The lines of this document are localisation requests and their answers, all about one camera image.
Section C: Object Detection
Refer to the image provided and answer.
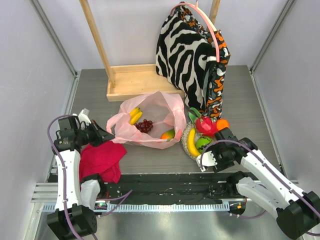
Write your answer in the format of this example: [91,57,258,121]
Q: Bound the fake green apple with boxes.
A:
[195,136,213,153]

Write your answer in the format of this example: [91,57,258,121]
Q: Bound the fake orange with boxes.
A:
[216,119,230,131]

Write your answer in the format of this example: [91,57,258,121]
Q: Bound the fake red fruit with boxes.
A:
[188,107,218,137]

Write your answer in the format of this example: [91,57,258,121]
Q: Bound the small fake banana bunch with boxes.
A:
[129,107,143,125]

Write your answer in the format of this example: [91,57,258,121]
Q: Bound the fake dark grapes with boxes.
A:
[135,119,154,134]

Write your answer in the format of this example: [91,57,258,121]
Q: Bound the pink plastic bag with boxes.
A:
[106,91,187,149]

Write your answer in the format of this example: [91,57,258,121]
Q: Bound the orange green fake mango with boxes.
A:
[160,128,176,140]

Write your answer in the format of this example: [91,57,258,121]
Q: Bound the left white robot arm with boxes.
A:
[46,110,114,240]

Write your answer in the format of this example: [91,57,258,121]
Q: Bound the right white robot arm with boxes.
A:
[209,127,320,240]

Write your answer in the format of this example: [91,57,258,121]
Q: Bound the red cloth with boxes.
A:
[79,141,127,183]

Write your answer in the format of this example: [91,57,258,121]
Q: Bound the wooden clothes rack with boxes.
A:
[79,0,215,102]

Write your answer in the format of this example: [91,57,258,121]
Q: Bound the zebra print garment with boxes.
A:
[155,5,217,110]

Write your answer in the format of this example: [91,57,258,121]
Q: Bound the pink clothes hanger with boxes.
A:
[171,1,221,63]

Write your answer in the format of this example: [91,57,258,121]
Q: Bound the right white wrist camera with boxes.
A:
[195,151,218,172]

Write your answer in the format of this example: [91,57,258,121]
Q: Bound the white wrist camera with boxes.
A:
[77,108,92,126]
[195,151,218,172]

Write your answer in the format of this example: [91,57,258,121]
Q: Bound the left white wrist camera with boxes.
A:
[77,108,92,126]

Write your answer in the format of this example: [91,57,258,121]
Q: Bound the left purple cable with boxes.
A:
[46,114,133,240]

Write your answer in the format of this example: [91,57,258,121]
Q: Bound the purple cable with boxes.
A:
[46,114,133,240]
[199,139,320,236]

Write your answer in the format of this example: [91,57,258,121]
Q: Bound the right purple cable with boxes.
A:
[199,139,320,236]

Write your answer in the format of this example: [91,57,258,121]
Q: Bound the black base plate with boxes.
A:
[105,172,244,206]

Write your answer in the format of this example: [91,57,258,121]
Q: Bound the white cable duct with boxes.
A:
[42,202,230,213]

